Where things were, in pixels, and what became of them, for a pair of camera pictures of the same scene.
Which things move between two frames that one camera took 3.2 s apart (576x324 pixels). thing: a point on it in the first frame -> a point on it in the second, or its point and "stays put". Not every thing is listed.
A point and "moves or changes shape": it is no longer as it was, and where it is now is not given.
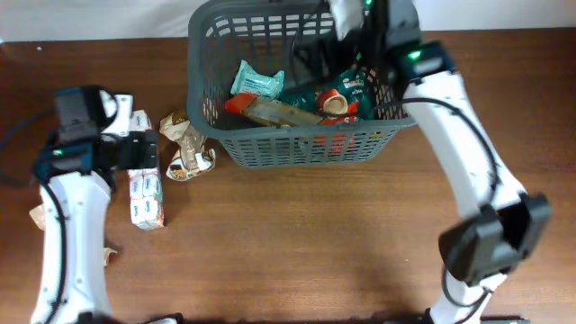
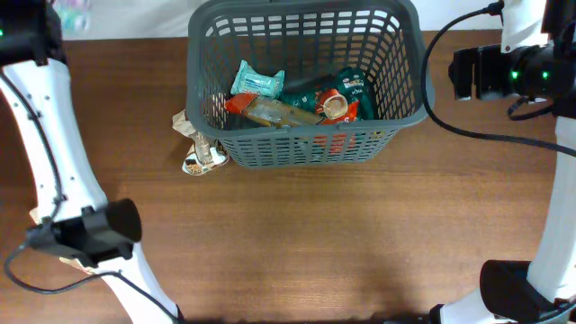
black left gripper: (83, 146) -> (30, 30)
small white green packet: (268, 85) stays put
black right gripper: (312, 60) -> (470, 73)
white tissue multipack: (145, 185) -> (76, 18)
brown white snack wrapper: (193, 157) moves or changes shape
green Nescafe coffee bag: (344, 100) stays put
